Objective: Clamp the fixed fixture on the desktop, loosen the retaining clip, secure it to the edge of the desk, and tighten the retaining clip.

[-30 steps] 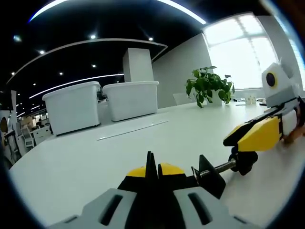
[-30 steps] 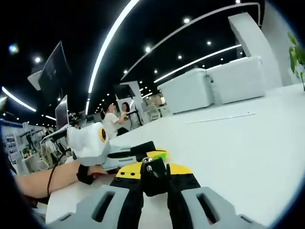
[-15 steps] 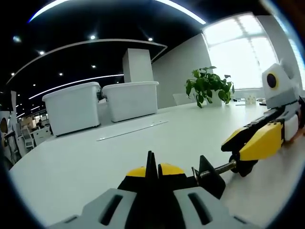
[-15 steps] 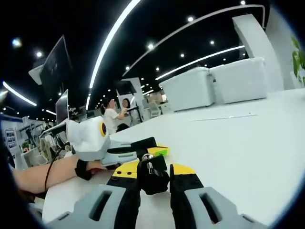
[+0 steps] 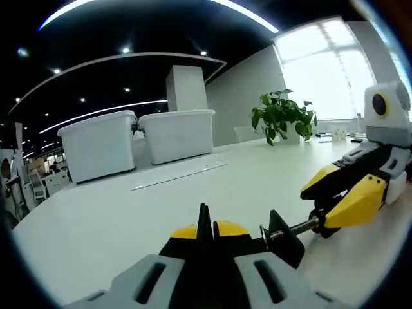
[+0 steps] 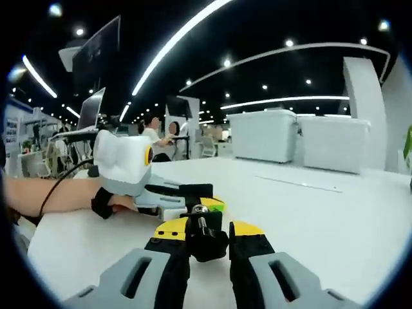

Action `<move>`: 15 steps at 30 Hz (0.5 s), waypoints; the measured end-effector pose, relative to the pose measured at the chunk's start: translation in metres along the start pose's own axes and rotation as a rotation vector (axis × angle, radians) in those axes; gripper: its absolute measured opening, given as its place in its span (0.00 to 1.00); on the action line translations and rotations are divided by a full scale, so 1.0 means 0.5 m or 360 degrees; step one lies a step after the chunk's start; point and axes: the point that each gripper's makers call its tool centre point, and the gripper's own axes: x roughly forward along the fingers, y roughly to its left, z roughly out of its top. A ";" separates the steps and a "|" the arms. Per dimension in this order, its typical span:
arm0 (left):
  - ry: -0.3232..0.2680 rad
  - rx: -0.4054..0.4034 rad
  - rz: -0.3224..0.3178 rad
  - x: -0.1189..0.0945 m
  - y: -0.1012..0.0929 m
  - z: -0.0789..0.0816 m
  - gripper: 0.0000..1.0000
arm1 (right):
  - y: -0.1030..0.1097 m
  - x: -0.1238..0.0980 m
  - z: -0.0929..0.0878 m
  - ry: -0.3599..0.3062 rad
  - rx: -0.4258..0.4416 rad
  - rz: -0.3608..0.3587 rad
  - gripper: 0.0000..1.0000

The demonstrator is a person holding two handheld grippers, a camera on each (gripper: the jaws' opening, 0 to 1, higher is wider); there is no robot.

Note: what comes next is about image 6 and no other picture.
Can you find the hanging dark monitor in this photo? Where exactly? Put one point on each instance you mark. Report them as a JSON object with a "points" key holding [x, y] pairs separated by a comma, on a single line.
{"points": [[96, 54]]}

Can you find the white pillar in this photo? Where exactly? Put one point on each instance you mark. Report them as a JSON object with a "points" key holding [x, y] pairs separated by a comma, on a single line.
{"points": [[363, 112]]}

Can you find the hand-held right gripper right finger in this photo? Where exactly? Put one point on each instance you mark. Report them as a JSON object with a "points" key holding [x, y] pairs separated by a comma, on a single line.
{"points": [[309, 286]]}

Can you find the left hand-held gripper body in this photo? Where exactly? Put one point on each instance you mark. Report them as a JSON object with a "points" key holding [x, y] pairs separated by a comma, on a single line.
{"points": [[122, 161]]}

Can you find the white office chair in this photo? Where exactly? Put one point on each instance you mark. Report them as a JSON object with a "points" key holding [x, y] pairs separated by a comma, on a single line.
{"points": [[209, 146]]}

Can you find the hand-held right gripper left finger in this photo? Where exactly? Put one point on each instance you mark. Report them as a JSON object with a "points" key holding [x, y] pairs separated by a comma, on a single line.
{"points": [[112, 283]]}

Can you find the long curved ceiling light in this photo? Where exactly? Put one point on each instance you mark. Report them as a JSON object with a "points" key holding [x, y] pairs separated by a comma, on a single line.
{"points": [[174, 38]]}

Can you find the ceiling air conditioner unit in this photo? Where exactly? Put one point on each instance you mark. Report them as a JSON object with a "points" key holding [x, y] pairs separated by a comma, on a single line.
{"points": [[67, 58]]}

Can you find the person's left hand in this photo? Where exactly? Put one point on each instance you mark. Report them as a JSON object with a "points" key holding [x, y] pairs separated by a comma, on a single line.
{"points": [[101, 202]]}

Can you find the clear plastic ruler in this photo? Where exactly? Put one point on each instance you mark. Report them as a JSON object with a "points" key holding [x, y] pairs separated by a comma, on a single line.
{"points": [[299, 184]]}

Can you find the potted green plant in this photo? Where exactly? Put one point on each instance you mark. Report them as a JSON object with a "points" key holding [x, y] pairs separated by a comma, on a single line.
{"points": [[408, 151]]}

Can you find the open laptop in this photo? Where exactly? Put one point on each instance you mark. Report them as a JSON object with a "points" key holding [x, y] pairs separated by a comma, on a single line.
{"points": [[91, 111]]}

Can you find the black fixed fixture clamp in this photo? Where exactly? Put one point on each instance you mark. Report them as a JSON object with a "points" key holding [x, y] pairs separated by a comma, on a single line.
{"points": [[209, 248]]}

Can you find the pillar mounted monitor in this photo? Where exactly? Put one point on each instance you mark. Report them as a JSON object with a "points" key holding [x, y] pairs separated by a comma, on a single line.
{"points": [[178, 106]]}

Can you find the white storage box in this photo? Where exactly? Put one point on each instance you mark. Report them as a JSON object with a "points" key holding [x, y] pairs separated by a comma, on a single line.
{"points": [[331, 145], [260, 138]]}

